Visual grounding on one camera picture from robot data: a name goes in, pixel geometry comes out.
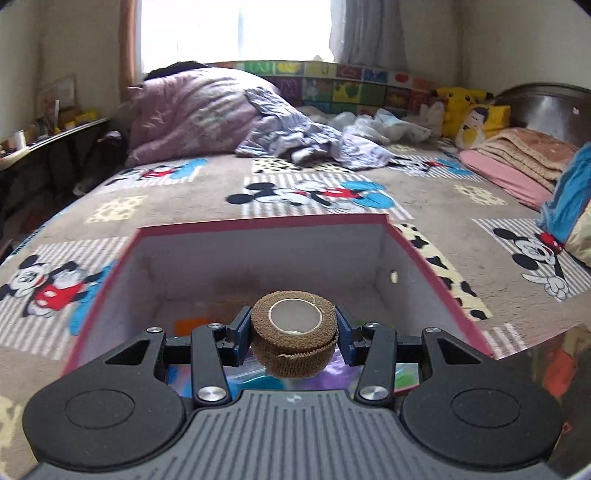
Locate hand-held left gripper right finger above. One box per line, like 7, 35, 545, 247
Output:
336, 305, 486, 404

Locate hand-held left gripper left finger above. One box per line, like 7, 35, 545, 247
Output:
104, 307, 254, 407

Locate brown bandage tape roll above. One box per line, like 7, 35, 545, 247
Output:
250, 291, 339, 380

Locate red cardboard box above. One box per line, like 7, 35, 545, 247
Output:
62, 213, 496, 407

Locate cartoon mouse printed blanket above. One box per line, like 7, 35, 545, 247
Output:
0, 152, 591, 462

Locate blue-grey crumpled clothes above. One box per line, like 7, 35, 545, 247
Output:
235, 88, 399, 172

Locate white crumpled clothes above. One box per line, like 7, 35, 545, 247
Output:
330, 108, 435, 145

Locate pink folded blanket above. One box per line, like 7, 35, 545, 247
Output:
459, 150, 555, 212

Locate pink quilt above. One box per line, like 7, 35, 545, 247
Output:
127, 69, 283, 168

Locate white plush toy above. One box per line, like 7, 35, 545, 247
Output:
418, 102, 446, 138

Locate colourful foam letter mat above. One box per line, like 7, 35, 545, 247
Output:
231, 60, 445, 112

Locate yellow plush pillow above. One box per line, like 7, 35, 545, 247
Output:
455, 104, 512, 149

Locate beige folded blanket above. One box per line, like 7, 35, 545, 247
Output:
475, 128, 580, 192

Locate yellow plush toy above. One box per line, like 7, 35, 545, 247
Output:
431, 85, 494, 139

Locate blue and cream pillow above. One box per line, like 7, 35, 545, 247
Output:
538, 142, 591, 268

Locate cluttered dark desk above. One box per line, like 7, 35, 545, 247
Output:
0, 115, 112, 204

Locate black cloth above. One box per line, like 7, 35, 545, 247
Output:
143, 61, 209, 81

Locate dark wooden headboard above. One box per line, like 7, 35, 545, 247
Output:
496, 83, 591, 149

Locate window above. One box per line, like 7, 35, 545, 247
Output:
119, 0, 334, 88

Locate grey curtain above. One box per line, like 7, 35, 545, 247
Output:
329, 0, 409, 71

